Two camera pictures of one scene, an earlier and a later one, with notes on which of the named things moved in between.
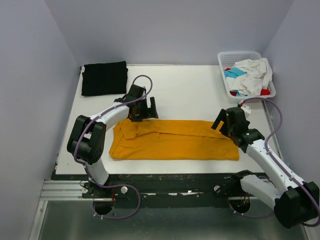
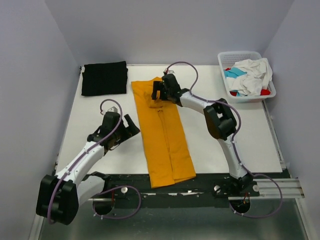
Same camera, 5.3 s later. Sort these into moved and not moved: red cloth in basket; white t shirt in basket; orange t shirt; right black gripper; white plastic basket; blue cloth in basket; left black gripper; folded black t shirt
Moved: left black gripper; orange t shirt; right black gripper
Not moved: white t shirt in basket; white plastic basket; blue cloth in basket; folded black t shirt; red cloth in basket
